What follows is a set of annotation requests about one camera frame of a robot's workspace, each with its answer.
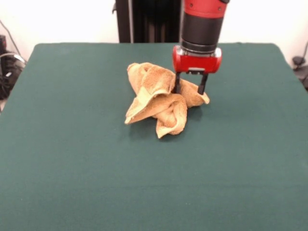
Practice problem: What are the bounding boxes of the tan terry cloth towel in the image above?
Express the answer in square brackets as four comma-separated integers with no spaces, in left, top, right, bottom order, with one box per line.
[124,62,210,139]

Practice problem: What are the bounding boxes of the dark green table cloth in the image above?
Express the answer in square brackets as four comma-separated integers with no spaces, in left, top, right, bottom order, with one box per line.
[0,42,308,231]

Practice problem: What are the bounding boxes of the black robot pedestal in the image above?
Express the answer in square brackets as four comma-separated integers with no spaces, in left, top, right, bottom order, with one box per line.
[112,0,184,44]

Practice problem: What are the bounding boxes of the dark grey curved stand base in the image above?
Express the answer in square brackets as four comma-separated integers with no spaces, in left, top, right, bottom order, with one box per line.
[0,51,26,101]
[292,55,308,91]

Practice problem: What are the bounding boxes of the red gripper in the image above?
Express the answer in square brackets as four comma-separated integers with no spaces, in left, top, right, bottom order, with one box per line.
[172,45,223,95]

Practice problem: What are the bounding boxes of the grey cable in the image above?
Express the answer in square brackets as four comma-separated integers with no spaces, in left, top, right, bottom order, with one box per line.
[0,20,26,64]

